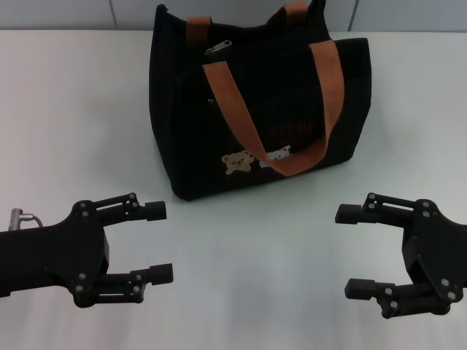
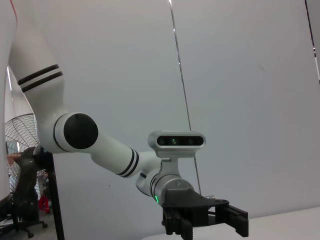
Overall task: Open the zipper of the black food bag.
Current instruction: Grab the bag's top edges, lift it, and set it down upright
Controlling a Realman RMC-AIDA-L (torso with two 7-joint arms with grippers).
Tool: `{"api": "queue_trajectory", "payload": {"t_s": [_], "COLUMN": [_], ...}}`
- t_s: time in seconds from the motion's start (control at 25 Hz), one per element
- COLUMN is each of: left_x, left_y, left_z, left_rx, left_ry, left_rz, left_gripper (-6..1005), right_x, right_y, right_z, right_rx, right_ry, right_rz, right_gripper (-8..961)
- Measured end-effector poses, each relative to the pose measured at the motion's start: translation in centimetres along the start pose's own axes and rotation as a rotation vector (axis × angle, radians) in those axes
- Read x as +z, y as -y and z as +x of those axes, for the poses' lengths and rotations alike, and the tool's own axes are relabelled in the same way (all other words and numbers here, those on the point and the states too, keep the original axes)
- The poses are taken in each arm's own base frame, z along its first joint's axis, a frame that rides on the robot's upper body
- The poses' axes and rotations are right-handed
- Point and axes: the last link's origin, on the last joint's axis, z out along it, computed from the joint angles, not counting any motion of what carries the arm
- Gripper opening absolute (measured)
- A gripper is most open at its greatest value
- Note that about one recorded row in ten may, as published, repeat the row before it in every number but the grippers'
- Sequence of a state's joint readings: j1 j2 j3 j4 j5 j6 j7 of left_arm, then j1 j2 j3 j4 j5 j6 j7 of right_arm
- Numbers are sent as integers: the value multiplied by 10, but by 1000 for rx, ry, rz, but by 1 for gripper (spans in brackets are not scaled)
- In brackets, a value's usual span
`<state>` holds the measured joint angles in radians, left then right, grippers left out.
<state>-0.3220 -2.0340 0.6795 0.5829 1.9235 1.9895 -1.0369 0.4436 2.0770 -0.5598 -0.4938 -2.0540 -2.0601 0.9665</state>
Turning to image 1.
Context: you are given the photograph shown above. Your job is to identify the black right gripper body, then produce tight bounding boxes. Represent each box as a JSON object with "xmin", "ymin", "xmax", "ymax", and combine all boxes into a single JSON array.
[{"xmin": 402, "ymin": 198, "xmax": 467, "ymax": 304}]

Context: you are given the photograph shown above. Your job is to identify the black food bag brown straps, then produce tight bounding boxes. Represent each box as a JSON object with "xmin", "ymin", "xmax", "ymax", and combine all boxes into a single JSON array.
[{"xmin": 148, "ymin": 0, "xmax": 373, "ymax": 201}]

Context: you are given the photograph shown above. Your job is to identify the silver metal zipper pull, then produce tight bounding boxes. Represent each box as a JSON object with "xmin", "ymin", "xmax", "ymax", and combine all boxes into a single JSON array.
[{"xmin": 204, "ymin": 39, "xmax": 233, "ymax": 56}]

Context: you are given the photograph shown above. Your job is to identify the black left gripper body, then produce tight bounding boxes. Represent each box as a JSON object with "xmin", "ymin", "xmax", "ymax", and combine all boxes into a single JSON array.
[{"xmin": 0, "ymin": 199, "xmax": 111, "ymax": 308}]

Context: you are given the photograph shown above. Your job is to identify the left gripper connector cable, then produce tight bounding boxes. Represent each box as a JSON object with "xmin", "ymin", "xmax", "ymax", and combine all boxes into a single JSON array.
[{"xmin": 9, "ymin": 207, "xmax": 47, "ymax": 229}]

